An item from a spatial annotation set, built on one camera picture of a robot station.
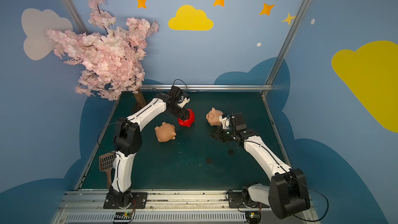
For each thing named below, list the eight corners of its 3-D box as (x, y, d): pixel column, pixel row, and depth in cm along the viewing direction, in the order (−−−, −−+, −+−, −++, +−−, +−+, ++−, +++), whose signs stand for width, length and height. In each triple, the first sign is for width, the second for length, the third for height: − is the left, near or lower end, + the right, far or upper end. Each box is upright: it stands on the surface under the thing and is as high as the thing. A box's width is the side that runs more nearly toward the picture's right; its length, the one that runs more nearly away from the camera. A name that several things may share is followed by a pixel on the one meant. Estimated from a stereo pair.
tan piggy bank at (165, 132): (163, 147, 95) (160, 140, 88) (155, 136, 100) (152, 128, 93) (178, 137, 99) (177, 130, 92) (170, 127, 104) (168, 119, 97)
